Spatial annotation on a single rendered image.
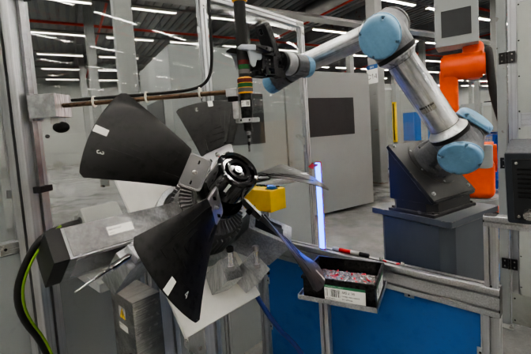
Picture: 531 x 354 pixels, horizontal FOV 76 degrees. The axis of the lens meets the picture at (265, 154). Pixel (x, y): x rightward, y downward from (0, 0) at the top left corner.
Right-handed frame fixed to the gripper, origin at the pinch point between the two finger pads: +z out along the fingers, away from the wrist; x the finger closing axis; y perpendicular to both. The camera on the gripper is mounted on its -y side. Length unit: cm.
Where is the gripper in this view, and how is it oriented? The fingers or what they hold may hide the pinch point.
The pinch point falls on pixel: (235, 47)
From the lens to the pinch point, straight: 99.0
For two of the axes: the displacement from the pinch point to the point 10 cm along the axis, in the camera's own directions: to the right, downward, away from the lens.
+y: 0.6, 10.0, 0.8
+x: -7.4, -0.1, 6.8
